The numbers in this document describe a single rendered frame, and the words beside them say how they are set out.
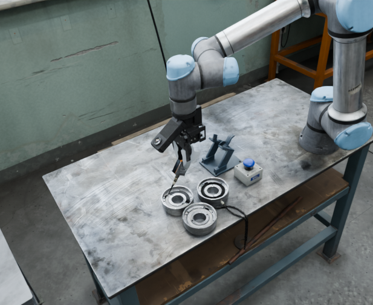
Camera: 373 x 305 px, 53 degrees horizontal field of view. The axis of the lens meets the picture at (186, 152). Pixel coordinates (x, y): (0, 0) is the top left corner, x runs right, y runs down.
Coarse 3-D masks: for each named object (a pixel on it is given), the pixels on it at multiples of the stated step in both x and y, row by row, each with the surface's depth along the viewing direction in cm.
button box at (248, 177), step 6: (240, 168) 129; (246, 168) 128; (252, 168) 128; (258, 168) 128; (234, 174) 132; (240, 174) 129; (246, 174) 126; (252, 174) 126; (258, 174) 128; (240, 180) 130; (246, 180) 127; (252, 180) 128
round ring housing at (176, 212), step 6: (174, 186) 124; (180, 186) 124; (168, 192) 124; (192, 192) 122; (162, 198) 121; (174, 198) 123; (180, 198) 124; (192, 198) 119; (162, 204) 120; (174, 204) 120; (180, 204) 119; (168, 210) 118; (174, 210) 117; (180, 210) 117
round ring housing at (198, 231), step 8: (192, 208) 118; (208, 208) 117; (184, 216) 115; (192, 216) 115; (200, 216) 117; (208, 216) 115; (216, 216) 113; (184, 224) 113; (200, 224) 113; (192, 232) 112; (200, 232) 111; (208, 232) 113
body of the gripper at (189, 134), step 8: (192, 112) 106; (200, 112) 109; (184, 120) 107; (192, 120) 110; (200, 120) 111; (184, 128) 109; (192, 128) 110; (200, 128) 110; (184, 136) 109; (192, 136) 112; (200, 136) 112; (184, 144) 110
